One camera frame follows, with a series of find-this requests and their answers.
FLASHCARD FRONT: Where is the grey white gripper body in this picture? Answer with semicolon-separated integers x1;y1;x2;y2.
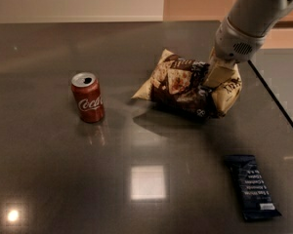
214;17;267;62

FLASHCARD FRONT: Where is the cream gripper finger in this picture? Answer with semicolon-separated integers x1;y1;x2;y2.
203;49;236;89

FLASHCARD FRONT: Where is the brown sea salt chip bag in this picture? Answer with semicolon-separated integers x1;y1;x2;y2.
133;49;242;119

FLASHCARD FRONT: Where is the red coca-cola can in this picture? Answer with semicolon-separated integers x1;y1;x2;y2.
71;72;105;123

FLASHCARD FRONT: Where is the dark blue snack bar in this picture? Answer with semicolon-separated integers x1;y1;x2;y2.
224;155;281;221

